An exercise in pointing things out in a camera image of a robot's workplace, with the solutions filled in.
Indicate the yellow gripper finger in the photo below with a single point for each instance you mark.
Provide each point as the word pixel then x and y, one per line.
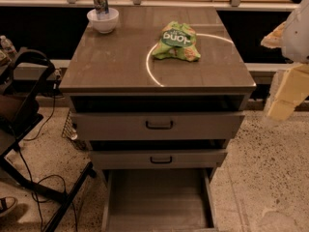
pixel 274 38
pixel 292 91

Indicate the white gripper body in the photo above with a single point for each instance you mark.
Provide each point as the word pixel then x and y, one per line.
pixel 297 36

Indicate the grey drawer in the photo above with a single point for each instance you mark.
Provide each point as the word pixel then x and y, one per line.
pixel 157 126
pixel 158 200
pixel 145 159

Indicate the grey drawer cabinet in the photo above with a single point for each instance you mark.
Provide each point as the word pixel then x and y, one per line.
pixel 117 73

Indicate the green snack bag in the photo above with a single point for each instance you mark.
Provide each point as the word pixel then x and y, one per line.
pixel 177 40

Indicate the white bowl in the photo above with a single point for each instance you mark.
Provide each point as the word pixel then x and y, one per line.
pixel 106 23

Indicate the silver drink can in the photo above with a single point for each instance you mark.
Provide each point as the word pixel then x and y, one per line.
pixel 101 8

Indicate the clear water bottle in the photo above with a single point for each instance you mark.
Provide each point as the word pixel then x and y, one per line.
pixel 8 46

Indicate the black white sneaker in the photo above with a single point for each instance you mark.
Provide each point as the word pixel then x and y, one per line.
pixel 7 204

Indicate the wire mesh basket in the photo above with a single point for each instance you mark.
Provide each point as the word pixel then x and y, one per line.
pixel 69 133

